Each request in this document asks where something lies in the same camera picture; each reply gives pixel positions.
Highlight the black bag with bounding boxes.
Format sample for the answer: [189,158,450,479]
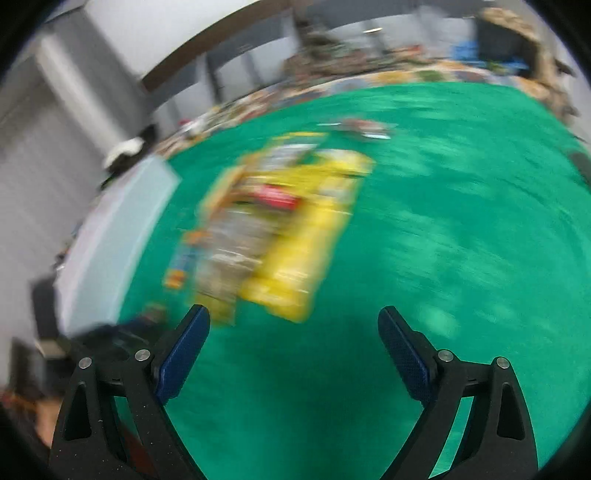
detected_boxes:
[475,18,541,65]

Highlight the yellow snack packet red end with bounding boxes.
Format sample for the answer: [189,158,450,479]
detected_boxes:
[238,148,376,324]

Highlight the floral bedsheet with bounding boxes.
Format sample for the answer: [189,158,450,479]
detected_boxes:
[157,69,546,153]

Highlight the brown bed headboard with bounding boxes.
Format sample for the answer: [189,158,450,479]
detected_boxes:
[141,0,324,93]

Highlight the orange-yellow snack packet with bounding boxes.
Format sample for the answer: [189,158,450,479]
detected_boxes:
[198,166,250,222]

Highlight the orange snack packet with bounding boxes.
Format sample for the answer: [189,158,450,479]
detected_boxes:
[164,231,205,292]

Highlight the clear grey snack packet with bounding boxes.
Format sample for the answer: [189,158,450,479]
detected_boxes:
[191,203,278,324]

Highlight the white vertical blinds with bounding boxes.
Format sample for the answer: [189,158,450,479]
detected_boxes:
[0,14,153,296]

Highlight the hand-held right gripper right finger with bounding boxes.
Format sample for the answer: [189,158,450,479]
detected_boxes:
[377,305,540,480]

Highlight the brown patterned cloth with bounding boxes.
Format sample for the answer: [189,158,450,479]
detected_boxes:
[475,7,580,123]

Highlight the orange knit clothing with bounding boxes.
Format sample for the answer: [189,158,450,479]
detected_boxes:
[117,415,155,478]

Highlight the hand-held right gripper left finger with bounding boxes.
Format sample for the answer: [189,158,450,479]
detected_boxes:
[48,304,212,480]

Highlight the green blanket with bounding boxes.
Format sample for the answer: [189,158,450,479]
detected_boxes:
[113,82,591,480]

